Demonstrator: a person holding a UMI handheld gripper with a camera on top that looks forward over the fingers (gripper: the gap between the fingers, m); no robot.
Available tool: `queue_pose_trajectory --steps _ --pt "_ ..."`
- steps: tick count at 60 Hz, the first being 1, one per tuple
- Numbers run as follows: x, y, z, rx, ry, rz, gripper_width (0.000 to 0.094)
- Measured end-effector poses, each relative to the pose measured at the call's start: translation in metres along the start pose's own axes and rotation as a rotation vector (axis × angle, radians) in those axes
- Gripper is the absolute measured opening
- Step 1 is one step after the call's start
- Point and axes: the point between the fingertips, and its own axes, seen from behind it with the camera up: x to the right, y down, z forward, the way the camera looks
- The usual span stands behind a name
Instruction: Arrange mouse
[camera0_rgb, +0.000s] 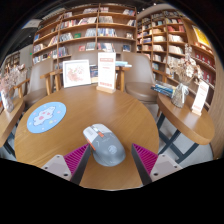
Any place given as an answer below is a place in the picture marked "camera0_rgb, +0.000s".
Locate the tall curved wooden bookshelf unit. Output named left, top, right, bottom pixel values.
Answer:
left=135, top=9, right=218, bottom=108

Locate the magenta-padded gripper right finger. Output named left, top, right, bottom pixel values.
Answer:
left=130, top=143, right=184, bottom=186

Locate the distant wooden bookshelf unit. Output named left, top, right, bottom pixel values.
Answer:
left=3, top=51, right=21, bottom=73

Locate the white hanging ceiling panel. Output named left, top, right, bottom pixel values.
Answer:
left=21, top=18, right=43, bottom=30

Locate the dark upright book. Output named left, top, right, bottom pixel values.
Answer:
left=89, top=64, right=100, bottom=84

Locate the stack of dark blue books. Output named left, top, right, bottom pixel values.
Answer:
left=150, top=80, right=177, bottom=99

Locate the small white card sign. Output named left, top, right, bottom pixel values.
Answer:
left=191, top=80, right=210, bottom=117

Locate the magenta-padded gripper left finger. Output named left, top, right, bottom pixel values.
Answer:
left=40, top=143, right=92, bottom=186

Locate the light blue flat book stack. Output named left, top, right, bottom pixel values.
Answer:
left=114, top=60, right=133, bottom=68

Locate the round wooden side table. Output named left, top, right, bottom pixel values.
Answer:
left=0, top=96, right=26, bottom=158
left=155, top=92, right=216, bottom=164

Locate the round light blue mouse pad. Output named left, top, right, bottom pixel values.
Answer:
left=26, top=101, right=67, bottom=134

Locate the grey computer mouse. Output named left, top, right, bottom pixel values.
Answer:
left=82, top=123, right=127, bottom=167

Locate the white and red sign stand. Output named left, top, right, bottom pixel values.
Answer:
left=96, top=52, right=117, bottom=94

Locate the glass vase with dried flowers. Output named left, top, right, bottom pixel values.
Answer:
left=168, top=44, right=203, bottom=109
left=0, top=63, right=28, bottom=113

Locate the white framed floral picture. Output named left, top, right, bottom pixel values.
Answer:
left=62, top=59, right=92, bottom=89

